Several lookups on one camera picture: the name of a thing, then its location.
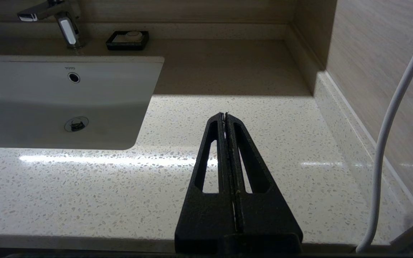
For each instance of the grey mount corner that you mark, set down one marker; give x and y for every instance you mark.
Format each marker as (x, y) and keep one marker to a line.
(412, 238)

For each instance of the black soap dish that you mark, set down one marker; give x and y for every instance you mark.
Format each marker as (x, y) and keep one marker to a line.
(112, 45)

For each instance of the chrome faucet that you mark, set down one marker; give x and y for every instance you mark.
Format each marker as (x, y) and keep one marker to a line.
(67, 33)

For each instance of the chrome sink drain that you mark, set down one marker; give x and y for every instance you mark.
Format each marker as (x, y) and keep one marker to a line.
(76, 124)

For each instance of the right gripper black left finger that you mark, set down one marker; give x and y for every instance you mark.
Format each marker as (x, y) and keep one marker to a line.
(206, 218)

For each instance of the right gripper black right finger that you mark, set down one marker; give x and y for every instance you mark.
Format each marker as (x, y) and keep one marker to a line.
(267, 218)

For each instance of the white ceramic sink basin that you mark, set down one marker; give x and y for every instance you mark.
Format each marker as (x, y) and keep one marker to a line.
(48, 96)

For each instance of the white soap bar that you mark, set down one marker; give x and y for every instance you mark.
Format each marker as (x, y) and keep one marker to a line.
(134, 35)

